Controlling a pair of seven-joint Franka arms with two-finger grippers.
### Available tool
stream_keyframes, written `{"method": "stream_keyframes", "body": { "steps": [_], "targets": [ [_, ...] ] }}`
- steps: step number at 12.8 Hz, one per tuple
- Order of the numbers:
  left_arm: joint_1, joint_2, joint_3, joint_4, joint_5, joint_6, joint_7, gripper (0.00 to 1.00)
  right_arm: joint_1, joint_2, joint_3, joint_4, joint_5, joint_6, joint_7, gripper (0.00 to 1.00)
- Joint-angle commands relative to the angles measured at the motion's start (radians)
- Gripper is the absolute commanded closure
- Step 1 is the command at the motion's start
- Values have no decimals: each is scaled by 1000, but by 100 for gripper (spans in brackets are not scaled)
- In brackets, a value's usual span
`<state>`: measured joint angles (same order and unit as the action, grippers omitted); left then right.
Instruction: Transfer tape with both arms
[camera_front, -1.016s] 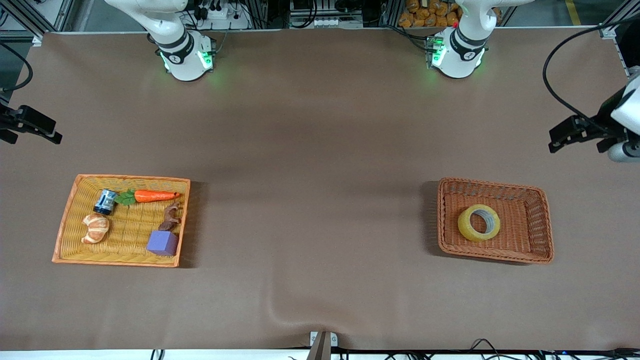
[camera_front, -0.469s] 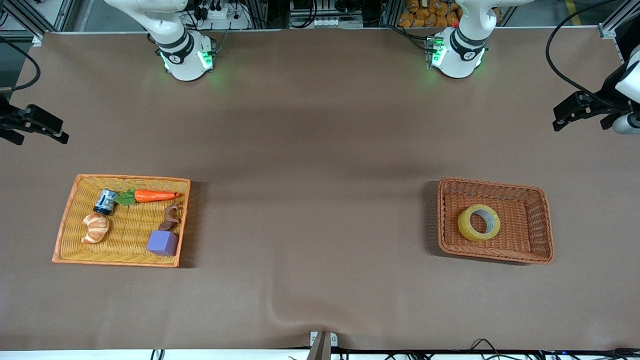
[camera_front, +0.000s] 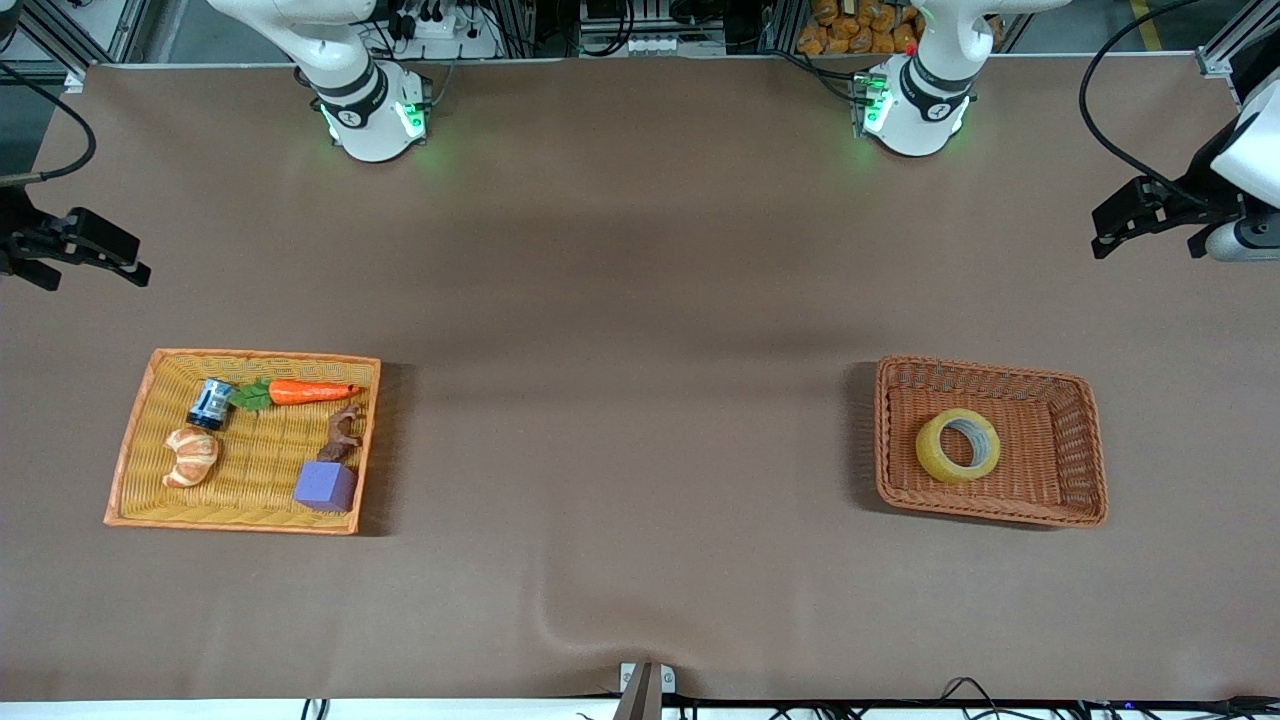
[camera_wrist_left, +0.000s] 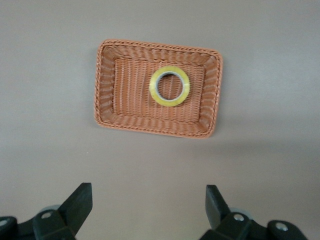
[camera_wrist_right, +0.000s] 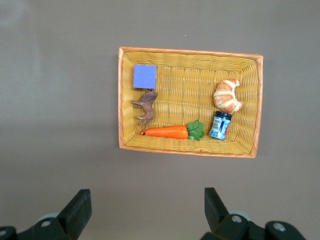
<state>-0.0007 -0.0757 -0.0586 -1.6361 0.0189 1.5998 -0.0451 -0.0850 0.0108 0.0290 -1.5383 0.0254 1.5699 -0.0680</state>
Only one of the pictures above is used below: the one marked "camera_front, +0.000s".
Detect yellow transparent tape roll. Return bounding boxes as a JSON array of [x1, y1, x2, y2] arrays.
[[915, 406, 1003, 486]]

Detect small blue can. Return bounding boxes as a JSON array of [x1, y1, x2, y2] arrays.
[[187, 378, 238, 432]]

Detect toy croissant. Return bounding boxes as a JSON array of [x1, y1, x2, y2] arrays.
[[162, 426, 222, 490]]

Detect yellow wicker tray orange rim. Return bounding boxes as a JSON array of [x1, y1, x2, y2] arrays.
[[104, 347, 382, 537]]

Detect orange toy carrot green leaves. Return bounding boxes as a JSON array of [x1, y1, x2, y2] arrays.
[[229, 377, 362, 414]]

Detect brown toy horse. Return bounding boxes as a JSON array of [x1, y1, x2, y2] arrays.
[[317, 403, 366, 464]]

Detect brown wicker basket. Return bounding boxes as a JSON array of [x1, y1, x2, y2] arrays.
[[873, 356, 1109, 531]]

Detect purple foam block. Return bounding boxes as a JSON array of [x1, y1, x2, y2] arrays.
[[293, 460, 359, 515]]

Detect net bag of oranges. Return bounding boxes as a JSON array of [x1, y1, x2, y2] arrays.
[[797, 0, 1004, 57]]

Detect white power strip with plugs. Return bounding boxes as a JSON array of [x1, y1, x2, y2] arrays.
[[398, 8, 499, 60]]

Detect long white power strip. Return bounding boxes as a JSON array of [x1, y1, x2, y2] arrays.
[[624, 34, 727, 57]]

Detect brown table cover mat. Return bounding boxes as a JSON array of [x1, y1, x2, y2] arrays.
[[0, 55, 1280, 703]]

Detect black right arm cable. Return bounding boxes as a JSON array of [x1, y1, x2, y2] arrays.
[[0, 60, 98, 186]]

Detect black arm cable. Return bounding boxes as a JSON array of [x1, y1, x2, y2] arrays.
[[0, 60, 98, 186], [1077, 0, 1213, 203]]

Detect aluminium frame post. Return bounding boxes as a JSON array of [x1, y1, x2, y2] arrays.
[[1196, 0, 1280, 81], [0, 0, 153, 93]]

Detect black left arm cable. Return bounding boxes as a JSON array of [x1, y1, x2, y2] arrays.
[[1077, 0, 1213, 203]]

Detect long black floor cable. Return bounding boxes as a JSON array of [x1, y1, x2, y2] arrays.
[[680, 677, 1280, 720]]

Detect metal bracket at table edge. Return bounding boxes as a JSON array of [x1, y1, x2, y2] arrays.
[[612, 661, 677, 720]]

